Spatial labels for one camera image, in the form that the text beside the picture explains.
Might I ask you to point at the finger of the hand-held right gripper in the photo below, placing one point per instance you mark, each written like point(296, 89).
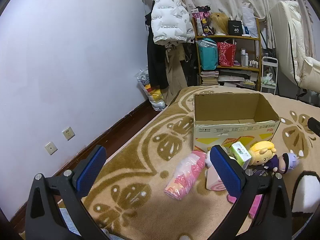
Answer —
point(315, 126)

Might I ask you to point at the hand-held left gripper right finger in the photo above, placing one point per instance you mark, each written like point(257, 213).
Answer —
point(225, 172)

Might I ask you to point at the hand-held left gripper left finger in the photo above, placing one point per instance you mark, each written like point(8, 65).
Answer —
point(91, 172)

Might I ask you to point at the cardboard box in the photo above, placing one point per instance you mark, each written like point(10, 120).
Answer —
point(220, 130)

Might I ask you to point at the yellow-haired plush doll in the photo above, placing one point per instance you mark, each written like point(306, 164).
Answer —
point(262, 150)

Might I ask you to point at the pink swiss roll plush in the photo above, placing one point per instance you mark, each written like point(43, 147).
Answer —
point(215, 181)

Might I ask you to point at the white fluffy plush toy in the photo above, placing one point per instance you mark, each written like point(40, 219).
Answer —
point(208, 160)

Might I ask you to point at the green tissue pack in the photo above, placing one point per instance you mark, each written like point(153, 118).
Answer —
point(240, 152)

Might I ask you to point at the pink plastic-wrapped packet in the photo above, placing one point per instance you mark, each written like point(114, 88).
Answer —
point(185, 177)

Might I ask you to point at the lavender-haired plush doll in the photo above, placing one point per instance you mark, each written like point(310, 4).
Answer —
point(290, 161)

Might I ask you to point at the beige patterned blanket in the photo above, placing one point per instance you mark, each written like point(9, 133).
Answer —
point(140, 160)

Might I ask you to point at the small bag of green goods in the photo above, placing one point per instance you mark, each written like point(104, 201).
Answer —
point(267, 80)

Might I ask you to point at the white and black plush cushion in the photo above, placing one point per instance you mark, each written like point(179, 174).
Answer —
point(306, 192)

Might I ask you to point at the white metal cart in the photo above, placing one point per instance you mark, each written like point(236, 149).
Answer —
point(269, 62)

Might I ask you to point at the cream padded chair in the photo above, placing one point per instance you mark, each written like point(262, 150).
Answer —
point(300, 42)

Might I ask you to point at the pile of papers and booklets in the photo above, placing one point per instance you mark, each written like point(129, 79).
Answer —
point(237, 80)

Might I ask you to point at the stack of books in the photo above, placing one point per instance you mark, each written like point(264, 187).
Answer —
point(209, 78)

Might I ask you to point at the clear plastic bag of goods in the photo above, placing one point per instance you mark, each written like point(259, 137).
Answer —
point(152, 97)

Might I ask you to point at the row of cosmetic bottles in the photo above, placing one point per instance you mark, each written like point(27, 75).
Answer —
point(246, 57)

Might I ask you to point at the beige coat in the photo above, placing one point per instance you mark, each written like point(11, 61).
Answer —
point(175, 75)

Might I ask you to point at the dark hanging clothes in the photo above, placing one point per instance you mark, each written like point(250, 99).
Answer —
point(191, 65)

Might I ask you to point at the red gift bag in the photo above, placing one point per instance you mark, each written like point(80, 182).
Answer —
point(226, 55)

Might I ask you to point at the teal bag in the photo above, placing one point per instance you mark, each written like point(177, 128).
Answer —
point(207, 55)

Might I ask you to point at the white plastic bag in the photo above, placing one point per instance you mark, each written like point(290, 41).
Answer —
point(250, 20)

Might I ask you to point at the wooden shelf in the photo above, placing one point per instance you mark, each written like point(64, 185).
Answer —
point(226, 38)

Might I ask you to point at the black box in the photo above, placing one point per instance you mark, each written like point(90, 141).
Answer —
point(235, 28)

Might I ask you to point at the black coat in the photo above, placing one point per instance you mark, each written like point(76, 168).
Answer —
point(155, 62)

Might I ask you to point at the blonde wig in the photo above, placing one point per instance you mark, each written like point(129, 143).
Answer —
point(218, 20)

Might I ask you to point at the black and pink patterned bag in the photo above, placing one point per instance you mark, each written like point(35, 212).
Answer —
point(203, 22)

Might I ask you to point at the white puffer jacket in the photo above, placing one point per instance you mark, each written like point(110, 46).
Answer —
point(170, 17)

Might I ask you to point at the cream wall socket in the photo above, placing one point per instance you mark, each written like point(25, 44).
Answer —
point(51, 148)
point(68, 133)

